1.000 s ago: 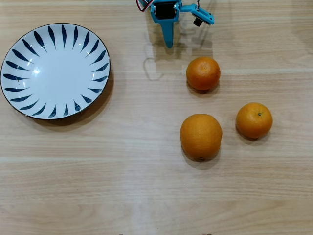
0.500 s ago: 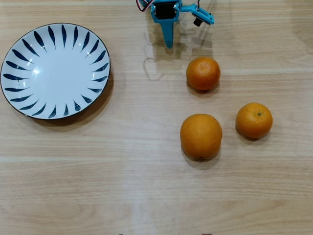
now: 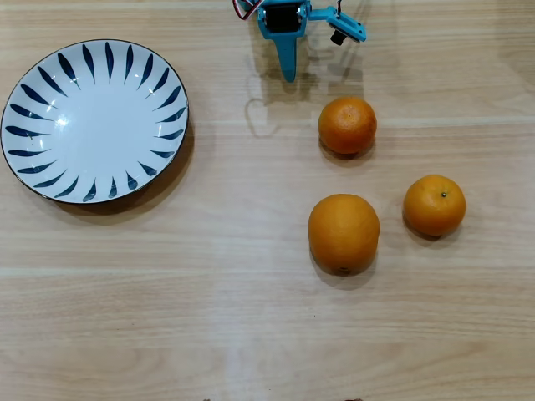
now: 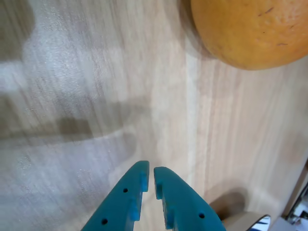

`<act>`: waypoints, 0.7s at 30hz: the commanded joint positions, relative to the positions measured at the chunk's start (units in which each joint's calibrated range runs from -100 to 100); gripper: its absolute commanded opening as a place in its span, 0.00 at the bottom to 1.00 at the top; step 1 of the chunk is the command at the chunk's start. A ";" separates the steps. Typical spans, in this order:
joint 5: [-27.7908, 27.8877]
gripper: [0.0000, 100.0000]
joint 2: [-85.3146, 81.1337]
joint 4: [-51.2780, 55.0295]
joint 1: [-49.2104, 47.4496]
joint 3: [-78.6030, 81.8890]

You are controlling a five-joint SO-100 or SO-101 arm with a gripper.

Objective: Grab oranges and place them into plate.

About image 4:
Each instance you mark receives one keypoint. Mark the orange with dark scratches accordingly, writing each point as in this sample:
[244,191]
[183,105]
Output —
[250,33]

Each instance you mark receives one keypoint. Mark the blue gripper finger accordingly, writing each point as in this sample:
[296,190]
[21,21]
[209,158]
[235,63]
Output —
[185,207]
[115,204]

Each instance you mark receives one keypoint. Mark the white plate with blue strokes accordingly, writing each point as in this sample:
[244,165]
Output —
[243,221]

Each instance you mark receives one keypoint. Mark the grey box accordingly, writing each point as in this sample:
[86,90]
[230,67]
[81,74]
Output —
[282,225]

